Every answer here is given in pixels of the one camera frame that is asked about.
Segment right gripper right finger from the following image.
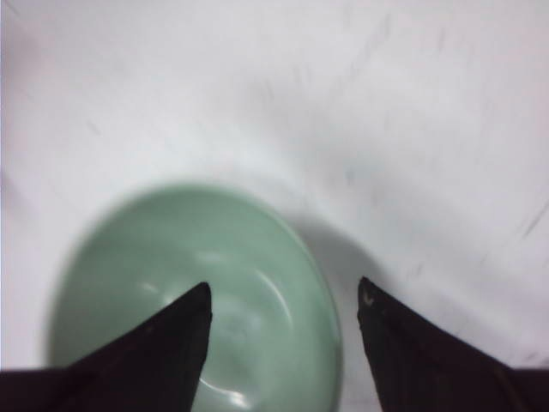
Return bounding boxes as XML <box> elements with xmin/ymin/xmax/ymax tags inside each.
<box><xmin>358</xmin><ymin>278</ymin><xmax>548</xmax><ymax>411</ymax></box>

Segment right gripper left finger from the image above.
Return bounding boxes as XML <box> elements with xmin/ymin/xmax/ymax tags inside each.
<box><xmin>1</xmin><ymin>282</ymin><xmax>212</xmax><ymax>411</ymax></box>

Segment green bowl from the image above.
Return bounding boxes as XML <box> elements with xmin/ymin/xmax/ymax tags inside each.
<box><xmin>45</xmin><ymin>185</ymin><xmax>341</xmax><ymax>411</ymax></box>

